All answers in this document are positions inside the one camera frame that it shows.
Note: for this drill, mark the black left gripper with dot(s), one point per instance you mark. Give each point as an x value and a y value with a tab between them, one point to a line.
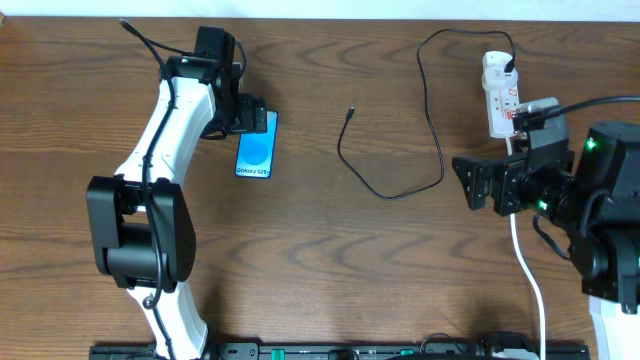
249	121

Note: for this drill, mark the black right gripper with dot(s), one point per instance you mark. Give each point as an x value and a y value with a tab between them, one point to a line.
510	175

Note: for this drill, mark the blue screen Galaxy smartphone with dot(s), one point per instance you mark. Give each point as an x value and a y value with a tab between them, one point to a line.
256	152

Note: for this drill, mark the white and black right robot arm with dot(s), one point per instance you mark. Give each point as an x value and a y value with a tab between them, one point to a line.
594	199

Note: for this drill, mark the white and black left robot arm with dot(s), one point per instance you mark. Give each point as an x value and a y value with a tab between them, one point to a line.
142	233

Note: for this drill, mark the white USB charger plug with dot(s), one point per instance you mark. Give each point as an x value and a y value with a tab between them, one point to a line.
498	71

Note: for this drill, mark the white power strip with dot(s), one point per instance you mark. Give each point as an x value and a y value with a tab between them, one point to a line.
502	99

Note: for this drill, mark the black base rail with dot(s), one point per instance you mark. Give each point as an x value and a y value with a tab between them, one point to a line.
439	349

